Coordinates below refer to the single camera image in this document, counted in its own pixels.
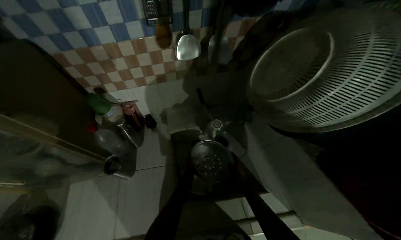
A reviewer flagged person's right hand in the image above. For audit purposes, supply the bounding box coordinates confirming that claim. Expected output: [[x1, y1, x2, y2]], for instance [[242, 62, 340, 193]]
[[231, 151, 258, 198]]

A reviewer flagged person's left hand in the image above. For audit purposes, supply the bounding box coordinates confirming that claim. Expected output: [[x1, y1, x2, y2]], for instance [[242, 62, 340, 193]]
[[179, 157, 197, 198]]

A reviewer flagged round perforated metal strainer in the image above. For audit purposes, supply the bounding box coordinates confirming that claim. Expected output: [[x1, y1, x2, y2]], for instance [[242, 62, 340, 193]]
[[190, 140, 235, 184]]

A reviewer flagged sink basin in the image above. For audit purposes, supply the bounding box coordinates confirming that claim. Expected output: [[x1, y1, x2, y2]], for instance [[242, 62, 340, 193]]
[[170, 127, 270, 201]]

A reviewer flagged white tap with round knob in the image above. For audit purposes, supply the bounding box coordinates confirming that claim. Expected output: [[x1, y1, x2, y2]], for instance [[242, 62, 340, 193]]
[[200, 119, 223, 140]]

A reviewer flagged small black jar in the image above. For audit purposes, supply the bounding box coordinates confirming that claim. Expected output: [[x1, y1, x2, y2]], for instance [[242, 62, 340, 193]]
[[144, 114, 157, 130]]

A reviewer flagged clear cup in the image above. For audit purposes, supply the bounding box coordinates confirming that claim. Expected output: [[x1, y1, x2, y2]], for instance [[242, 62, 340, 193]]
[[103, 155, 137, 179]]

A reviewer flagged small clear plastic bottle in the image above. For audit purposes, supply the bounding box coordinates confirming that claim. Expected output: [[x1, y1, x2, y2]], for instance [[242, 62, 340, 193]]
[[117, 119, 144, 149]]

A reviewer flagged pink lidded jar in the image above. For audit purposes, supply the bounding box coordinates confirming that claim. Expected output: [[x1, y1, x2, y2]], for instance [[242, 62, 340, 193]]
[[121, 101, 145, 131]]

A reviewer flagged clear bottle with red cap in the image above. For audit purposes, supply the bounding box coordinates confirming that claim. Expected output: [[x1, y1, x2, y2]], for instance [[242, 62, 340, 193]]
[[88, 123, 130, 157]]

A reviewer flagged green capped bottle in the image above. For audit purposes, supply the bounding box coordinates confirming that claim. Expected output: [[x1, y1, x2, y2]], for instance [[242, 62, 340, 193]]
[[86, 93, 124, 124]]

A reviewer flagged dull grey spatula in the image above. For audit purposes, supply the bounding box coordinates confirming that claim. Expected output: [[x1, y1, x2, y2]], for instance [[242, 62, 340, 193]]
[[208, 0, 234, 65]]

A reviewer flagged shiny metal spatula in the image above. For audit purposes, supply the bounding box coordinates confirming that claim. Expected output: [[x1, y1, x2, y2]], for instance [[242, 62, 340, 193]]
[[175, 0, 201, 61]]

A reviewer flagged large white plastic basket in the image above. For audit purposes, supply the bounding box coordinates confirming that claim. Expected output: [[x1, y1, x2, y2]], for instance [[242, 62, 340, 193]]
[[247, 5, 401, 134]]

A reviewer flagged black round object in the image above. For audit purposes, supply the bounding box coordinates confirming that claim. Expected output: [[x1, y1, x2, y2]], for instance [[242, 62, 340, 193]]
[[16, 204, 60, 240]]

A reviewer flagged dark hanging pan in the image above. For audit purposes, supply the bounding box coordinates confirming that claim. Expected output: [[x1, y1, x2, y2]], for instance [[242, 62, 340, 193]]
[[232, 0, 282, 17]]

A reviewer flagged brown wooden cabinet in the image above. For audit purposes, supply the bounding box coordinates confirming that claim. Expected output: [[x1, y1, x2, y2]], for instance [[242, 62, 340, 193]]
[[0, 37, 112, 184]]

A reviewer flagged metal grater with wooden handle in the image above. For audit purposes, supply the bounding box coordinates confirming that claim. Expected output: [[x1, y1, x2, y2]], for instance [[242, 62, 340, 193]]
[[142, 0, 173, 49]]

